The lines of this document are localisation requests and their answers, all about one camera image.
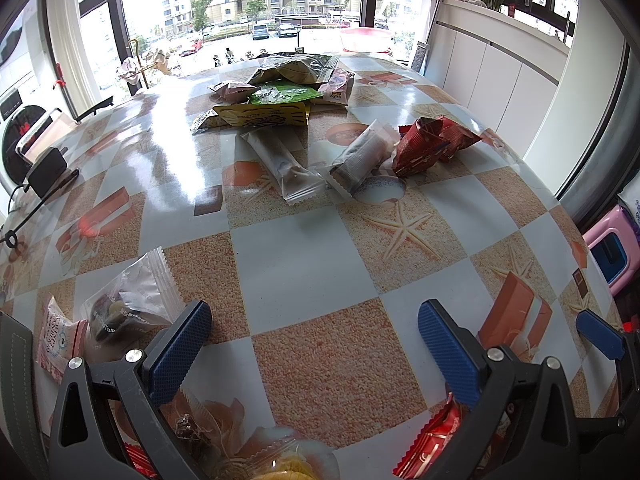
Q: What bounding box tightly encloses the clear wrapper with dark candy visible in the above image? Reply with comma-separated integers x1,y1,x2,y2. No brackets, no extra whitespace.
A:
172,390,246,461

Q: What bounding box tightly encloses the grey storage box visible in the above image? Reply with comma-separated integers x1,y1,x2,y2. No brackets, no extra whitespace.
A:
0,312,51,480

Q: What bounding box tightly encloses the pink brown snack packet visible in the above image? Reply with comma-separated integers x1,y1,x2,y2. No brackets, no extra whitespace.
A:
207,80,261,103

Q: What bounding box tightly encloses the clear packet with dark roll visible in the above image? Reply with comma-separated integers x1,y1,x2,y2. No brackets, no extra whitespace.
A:
327,119,401,196

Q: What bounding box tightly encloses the black power adapter with cable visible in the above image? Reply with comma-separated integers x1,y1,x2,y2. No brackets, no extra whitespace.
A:
0,170,81,251

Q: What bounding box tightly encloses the white washing machine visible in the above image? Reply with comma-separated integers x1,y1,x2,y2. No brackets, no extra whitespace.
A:
0,82,56,186

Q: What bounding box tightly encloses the silver snack packet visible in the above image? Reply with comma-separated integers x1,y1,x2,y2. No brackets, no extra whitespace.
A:
82,246,188,346

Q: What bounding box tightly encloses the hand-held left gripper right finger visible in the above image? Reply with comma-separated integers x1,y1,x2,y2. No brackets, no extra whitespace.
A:
417,299,583,480

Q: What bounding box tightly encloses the brass hanging stand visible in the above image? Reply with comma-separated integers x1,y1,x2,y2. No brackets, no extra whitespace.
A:
117,37,173,96

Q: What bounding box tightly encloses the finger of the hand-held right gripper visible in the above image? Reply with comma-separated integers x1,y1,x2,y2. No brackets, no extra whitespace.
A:
575,309,640,367

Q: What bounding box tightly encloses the clear packet with dark stick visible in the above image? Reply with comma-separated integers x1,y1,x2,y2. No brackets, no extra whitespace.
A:
239,125,326,205

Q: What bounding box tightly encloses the long red snack packet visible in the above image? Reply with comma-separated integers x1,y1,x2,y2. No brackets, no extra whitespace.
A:
392,392,506,480

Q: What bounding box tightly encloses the red basin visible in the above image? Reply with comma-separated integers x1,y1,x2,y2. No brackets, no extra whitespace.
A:
339,27,396,55

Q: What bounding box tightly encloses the pink plastic stool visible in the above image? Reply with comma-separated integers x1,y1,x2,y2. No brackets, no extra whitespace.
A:
582,205,640,288

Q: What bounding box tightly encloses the green snack packet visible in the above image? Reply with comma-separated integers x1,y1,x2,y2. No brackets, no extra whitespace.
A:
250,85,326,106

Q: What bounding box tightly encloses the white cabinet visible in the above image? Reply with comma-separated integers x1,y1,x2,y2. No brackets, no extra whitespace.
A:
425,0,573,161

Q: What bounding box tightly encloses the translucent plastic box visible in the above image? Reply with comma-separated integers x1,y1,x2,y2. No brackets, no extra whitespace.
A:
15,109,76,161

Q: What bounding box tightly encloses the crumpled red snack packet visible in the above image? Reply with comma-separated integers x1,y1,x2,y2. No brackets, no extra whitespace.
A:
391,116,483,178

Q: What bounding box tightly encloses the white dryer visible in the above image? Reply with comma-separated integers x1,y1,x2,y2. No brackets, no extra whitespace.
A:
0,0,51,91

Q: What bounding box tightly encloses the white tissue pack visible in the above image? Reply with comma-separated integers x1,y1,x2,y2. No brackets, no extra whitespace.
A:
617,190,640,221

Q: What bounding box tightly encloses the small grey framed panel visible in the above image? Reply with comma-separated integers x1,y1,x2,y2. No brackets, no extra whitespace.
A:
410,40,431,73

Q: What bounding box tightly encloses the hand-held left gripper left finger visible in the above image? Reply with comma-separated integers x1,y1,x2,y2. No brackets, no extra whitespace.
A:
49,300,213,480

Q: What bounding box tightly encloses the small yellow snack packet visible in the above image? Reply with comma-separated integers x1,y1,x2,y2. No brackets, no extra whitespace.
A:
191,111,236,134

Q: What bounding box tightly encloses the checkered printed tablecloth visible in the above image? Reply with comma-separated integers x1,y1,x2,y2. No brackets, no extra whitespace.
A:
0,52,631,480

